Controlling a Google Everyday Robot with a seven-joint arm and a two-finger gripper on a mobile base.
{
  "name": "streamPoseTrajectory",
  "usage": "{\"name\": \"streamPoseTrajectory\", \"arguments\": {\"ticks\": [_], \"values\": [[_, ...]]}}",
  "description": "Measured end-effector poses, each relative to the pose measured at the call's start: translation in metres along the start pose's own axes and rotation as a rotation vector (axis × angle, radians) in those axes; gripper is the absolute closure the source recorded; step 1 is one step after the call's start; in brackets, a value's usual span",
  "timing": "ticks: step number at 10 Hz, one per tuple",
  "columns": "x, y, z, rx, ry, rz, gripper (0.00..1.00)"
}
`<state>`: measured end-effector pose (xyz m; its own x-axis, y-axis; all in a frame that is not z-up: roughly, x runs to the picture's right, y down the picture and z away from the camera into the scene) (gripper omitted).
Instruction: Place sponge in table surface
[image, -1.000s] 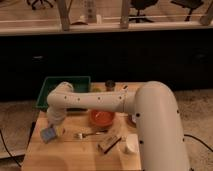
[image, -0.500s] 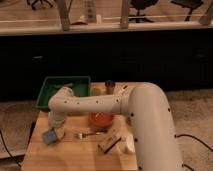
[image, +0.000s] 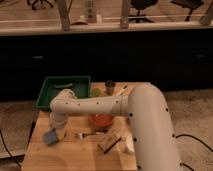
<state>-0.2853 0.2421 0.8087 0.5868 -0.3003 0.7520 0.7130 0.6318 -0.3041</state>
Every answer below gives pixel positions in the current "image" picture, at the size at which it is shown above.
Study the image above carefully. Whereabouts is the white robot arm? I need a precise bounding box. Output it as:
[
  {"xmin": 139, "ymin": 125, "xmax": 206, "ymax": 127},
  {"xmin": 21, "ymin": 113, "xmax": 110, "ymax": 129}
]
[{"xmin": 50, "ymin": 83, "xmax": 182, "ymax": 171}]

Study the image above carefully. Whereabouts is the metal fork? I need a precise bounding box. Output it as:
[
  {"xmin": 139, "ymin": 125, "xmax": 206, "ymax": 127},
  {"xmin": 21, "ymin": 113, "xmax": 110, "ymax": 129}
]
[{"xmin": 77, "ymin": 132, "xmax": 107, "ymax": 139}]

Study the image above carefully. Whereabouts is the orange bowl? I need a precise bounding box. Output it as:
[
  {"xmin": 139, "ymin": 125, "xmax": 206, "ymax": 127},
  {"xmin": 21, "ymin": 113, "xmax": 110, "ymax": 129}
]
[{"xmin": 88, "ymin": 114, "xmax": 114, "ymax": 127}]

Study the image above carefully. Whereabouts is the green plastic tray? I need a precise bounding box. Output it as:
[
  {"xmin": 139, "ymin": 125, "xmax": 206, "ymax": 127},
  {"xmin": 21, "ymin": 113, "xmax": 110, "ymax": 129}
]
[{"xmin": 36, "ymin": 76, "xmax": 91, "ymax": 112}]

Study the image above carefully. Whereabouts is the green round object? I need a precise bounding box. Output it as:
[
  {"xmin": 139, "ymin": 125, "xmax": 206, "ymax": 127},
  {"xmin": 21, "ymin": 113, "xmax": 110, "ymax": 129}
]
[{"xmin": 91, "ymin": 88, "xmax": 101, "ymax": 97}]

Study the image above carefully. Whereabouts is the wooden brush block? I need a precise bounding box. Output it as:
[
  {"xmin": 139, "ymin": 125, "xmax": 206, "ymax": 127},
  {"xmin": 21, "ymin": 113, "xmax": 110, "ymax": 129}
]
[{"xmin": 98, "ymin": 131, "xmax": 121, "ymax": 154}]

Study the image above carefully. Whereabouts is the dark lid spice jar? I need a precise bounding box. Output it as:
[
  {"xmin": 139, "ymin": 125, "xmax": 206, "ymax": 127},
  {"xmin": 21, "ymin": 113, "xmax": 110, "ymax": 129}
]
[{"xmin": 105, "ymin": 80, "xmax": 115, "ymax": 95}]

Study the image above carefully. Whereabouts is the white cup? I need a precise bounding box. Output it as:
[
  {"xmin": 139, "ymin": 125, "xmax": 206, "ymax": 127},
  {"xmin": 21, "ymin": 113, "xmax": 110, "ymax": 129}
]
[{"xmin": 121, "ymin": 134, "xmax": 134, "ymax": 155}]

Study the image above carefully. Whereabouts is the office chair left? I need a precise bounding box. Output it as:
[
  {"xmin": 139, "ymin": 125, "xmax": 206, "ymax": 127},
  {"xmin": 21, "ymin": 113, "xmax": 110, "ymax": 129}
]
[{"xmin": 26, "ymin": 0, "xmax": 54, "ymax": 10}]

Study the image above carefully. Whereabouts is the office chair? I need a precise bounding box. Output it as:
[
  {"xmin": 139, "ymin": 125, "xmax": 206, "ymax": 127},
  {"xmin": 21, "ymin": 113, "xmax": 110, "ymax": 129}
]
[
  {"xmin": 26, "ymin": 0, "xmax": 54, "ymax": 10},
  {"xmin": 171, "ymin": 0, "xmax": 204, "ymax": 22},
  {"xmin": 129, "ymin": 0, "xmax": 158, "ymax": 23}
]

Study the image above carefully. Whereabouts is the office chair centre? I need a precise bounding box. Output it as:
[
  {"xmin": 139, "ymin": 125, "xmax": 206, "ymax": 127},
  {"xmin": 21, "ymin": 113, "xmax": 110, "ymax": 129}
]
[{"xmin": 129, "ymin": 0, "xmax": 158, "ymax": 23}]

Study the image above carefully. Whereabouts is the office chair right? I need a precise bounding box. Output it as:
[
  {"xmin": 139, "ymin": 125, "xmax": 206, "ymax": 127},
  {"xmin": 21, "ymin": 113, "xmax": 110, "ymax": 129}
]
[{"xmin": 171, "ymin": 0, "xmax": 204, "ymax": 22}]

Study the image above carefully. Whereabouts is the black cable left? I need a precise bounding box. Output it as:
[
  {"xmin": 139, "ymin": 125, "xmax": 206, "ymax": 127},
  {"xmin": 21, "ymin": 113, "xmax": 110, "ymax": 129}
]
[{"xmin": 0, "ymin": 121, "xmax": 37, "ymax": 169}]

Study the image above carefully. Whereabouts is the black cable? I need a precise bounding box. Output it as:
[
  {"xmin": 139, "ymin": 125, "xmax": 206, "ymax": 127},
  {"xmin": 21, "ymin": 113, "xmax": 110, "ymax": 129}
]
[
  {"xmin": 0, "ymin": 121, "xmax": 37, "ymax": 169},
  {"xmin": 175, "ymin": 133, "xmax": 213, "ymax": 171}
]

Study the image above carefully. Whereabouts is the wooden post left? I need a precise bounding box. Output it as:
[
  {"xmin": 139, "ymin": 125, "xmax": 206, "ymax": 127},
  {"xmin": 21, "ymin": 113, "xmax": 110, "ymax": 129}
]
[{"xmin": 56, "ymin": 0, "xmax": 70, "ymax": 31}]

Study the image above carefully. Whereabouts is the wooden post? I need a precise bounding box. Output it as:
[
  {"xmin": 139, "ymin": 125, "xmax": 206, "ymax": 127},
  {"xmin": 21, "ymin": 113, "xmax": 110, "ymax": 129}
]
[
  {"xmin": 120, "ymin": 0, "xmax": 131, "ymax": 29},
  {"xmin": 56, "ymin": 0, "xmax": 70, "ymax": 31}
]

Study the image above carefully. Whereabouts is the wooden post centre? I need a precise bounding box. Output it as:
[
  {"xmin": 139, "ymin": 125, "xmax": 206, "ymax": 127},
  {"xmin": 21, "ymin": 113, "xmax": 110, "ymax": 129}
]
[{"xmin": 120, "ymin": 0, "xmax": 131, "ymax": 29}]

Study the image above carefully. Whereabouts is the black cable right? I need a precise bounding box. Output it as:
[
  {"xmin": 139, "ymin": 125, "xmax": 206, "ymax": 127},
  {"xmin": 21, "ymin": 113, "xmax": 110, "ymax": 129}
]
[{"xmin": 175, "ymin": 133, "xmax": 213, "ymax": 171}]

